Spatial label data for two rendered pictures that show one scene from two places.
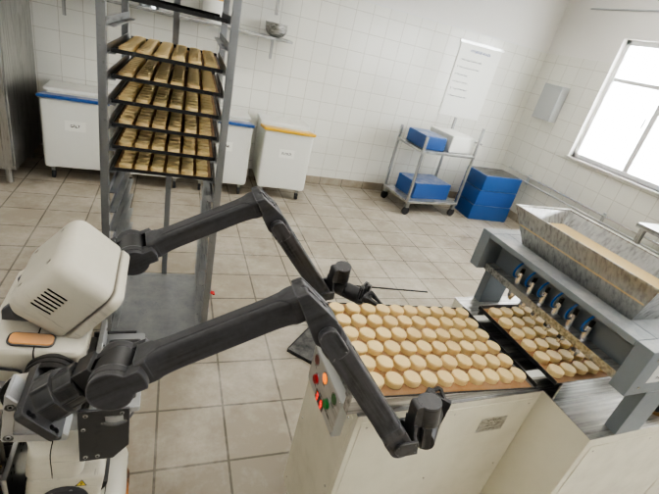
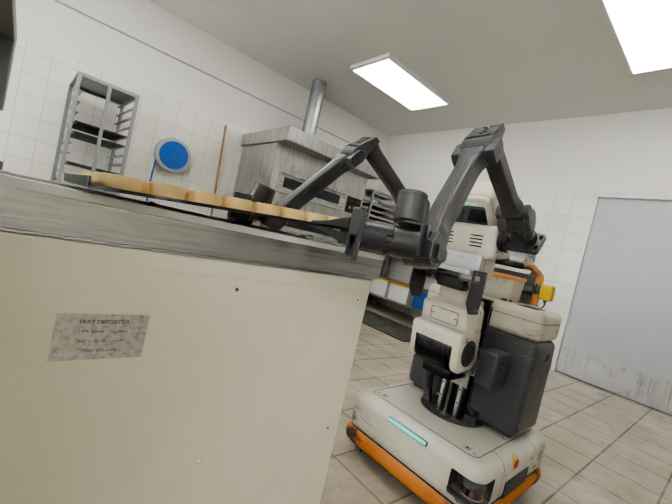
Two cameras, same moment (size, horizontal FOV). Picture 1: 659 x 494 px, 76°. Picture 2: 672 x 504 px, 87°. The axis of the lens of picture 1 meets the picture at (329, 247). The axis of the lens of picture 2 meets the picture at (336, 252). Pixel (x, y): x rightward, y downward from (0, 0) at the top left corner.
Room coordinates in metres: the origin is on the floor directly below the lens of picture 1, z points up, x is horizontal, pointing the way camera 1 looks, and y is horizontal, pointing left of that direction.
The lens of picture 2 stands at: (1.91, -0.38, 0.91)
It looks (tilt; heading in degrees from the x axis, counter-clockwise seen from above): 2 degrees down; 163
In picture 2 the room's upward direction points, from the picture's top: 13 degrees clockwise
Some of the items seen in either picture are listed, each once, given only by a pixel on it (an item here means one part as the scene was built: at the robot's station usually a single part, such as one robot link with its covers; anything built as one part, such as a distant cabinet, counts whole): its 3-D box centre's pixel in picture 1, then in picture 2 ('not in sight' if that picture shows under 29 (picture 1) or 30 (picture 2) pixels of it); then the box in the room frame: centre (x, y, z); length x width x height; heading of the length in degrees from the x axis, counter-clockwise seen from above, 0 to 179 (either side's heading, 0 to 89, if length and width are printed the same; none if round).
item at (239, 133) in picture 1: (221, 150); not in sight; (4.33, 1.37, 0.39); 0.64 x 0.54 x 0.77; 23
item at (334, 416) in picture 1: (327, 387); not in sight; (0.97, -0.10, 0.77); 0.24 x 0.04 x 0.14; 26
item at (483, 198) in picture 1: (486, 193); not in sight; (5.56, -1.86, 0.30); 0.60 x 0.40 x 0.20; 114
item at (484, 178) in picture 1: (492, 179); not in sight; (5.56, -1.86, 0.50); 0.60 x 0.40 x 0.20; 116
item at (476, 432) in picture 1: (398, 440); (164, 426); (1.13, -0.43, 0.45); 0.70 x 0.34 x 0.90; 116
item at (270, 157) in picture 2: not in sight; (297, 223); (-2.92, 0.46, 1.00); 1.56 x 1.20 x 2.01; 114
